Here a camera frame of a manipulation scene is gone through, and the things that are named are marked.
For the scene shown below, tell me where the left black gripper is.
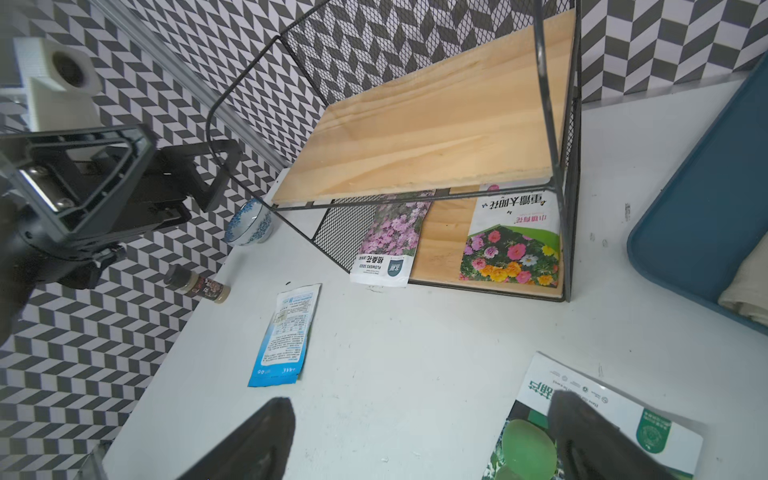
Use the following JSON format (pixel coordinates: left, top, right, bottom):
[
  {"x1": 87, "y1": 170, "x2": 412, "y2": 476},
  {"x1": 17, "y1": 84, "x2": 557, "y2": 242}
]
[{"x1": 1, "y1": 125, "x2": 243, "y2": 288}]

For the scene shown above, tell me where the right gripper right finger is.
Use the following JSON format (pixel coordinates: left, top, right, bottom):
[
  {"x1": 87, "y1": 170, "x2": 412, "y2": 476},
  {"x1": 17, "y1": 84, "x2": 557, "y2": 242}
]
[{"x1": 547, "y1": 391, "x2": 674, "y2": 480}]

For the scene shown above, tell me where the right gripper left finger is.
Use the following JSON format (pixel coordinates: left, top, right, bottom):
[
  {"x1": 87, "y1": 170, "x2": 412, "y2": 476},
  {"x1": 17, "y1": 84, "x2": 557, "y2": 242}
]
[{"x1": 180, "y1": 397, "x2": 296, "y2": 480}]

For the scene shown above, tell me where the green lotus seed bag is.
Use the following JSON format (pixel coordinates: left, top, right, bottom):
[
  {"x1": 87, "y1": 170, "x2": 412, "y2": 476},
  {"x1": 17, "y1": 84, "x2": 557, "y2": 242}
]
[{"x1": 483, "y1": 353, "x2": 703, "y2": 479}]

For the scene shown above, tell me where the green white seed bag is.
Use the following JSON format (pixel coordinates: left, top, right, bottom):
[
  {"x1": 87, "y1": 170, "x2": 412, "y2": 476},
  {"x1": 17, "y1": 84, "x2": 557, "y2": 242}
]
[{"x1": 248, "y1": 284, "x2": 321, "y2": 388}]

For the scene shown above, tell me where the purple flower seed bag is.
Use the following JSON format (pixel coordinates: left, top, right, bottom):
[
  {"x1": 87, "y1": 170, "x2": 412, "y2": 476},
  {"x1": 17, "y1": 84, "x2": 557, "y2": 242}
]
[{"x1": 350, "y1": 190, "x2": 435, "y2": 288}]

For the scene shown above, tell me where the colourful flower seed bag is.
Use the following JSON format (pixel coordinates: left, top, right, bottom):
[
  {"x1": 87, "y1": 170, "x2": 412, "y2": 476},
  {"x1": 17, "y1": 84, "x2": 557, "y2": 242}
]
[{"x1": 459, "y1": 185, "x2": 561, "y2": 289}]

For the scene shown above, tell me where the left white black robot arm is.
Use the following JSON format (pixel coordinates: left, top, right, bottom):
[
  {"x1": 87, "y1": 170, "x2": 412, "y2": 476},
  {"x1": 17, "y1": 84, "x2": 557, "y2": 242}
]
[{"x1": 1, "y1": 124, "x2": 242, "y2": 341}]

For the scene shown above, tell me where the blue patterned ceramic bowl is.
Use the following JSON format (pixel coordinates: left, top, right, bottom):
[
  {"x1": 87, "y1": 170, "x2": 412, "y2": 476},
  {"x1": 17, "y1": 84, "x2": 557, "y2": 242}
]
[{"x1": 224, "y1": 198, "x2": 273, "y2": 246}]

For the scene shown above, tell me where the small dark spice jar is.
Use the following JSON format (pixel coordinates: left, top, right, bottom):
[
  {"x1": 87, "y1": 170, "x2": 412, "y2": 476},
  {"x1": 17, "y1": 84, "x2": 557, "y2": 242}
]
[{"x1": 164, "y1": 265, "x2": 231, "y2": 303}]

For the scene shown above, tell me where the beige folded cloth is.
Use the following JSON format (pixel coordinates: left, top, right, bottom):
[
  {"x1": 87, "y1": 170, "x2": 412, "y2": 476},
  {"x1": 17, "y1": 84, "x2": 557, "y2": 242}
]
[{"x1": 718, "y1": 235, "x2": 768, "y2": 326}]

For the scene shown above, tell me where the teal plastic tray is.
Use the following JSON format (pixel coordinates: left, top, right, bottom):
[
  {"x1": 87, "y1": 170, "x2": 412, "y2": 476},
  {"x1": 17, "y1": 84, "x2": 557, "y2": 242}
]
[{"x1": 627, "y1": 58, "x2": 767, "y2": 334}]

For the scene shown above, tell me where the black wire wooden shelf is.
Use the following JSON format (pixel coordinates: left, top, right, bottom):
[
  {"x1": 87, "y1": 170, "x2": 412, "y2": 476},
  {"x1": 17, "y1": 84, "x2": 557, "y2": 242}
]
[{"x1": 205, "y1": 0, "x2": 583, "y2": 303}]

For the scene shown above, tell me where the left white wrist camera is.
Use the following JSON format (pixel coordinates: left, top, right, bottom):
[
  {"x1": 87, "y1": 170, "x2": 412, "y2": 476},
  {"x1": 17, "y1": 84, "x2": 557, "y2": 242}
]
[{"x1": 1, "y1": 37, "x2": 102, "y2": 132}]

